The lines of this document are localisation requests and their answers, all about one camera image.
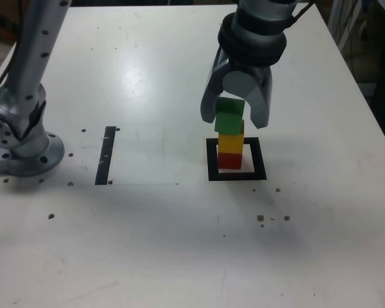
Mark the red cube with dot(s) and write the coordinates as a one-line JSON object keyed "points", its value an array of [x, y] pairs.
{"points": [[229, 161]]}

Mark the green cube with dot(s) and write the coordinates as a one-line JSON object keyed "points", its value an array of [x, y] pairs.
{"points": [[227, 123]]}

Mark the black tape strip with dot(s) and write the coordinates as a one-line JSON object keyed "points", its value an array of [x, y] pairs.
{"points": [[105, 154]]}

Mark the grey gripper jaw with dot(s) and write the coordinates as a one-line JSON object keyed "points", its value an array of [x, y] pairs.
{"points": [[261, 109], [210, 106]]}

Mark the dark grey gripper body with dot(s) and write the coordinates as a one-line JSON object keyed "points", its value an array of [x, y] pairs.
{"points": [[247, 68]]}

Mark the yellow cube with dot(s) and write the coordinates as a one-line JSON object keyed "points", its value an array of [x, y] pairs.
{"points": [[230, 144]]}

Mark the white metal frame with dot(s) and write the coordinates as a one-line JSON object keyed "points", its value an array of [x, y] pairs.
{"points": [[333, 13]]}

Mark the black tape square outline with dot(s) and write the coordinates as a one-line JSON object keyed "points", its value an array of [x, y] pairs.
{"points": [[260, 160]]}

